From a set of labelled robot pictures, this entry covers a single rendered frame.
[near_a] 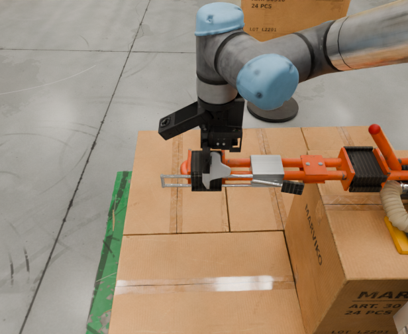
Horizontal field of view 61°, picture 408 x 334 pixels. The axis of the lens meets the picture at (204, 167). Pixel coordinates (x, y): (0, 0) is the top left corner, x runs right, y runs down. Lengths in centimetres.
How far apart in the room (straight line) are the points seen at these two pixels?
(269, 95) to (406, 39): 17
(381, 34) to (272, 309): 91
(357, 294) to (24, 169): 214
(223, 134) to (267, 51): 21
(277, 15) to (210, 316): 170
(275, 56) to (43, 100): 275
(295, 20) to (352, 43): 178
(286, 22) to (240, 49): 177
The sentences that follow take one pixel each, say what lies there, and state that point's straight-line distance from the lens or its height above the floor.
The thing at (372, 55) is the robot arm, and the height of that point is 142.
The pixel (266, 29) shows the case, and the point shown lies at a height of 71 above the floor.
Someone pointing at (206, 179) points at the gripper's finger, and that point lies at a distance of 72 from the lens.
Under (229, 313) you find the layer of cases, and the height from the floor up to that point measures 54.
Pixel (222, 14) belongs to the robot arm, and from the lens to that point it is 56.
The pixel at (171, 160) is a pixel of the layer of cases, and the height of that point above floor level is 54.
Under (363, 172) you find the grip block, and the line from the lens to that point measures 83.
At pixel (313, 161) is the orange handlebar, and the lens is 82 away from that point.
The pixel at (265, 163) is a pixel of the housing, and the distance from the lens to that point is 79.
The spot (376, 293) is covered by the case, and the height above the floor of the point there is 87.
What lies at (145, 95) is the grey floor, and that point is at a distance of 296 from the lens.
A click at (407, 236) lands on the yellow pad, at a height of 96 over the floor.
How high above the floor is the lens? 164
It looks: 46 degrees down
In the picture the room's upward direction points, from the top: straight up
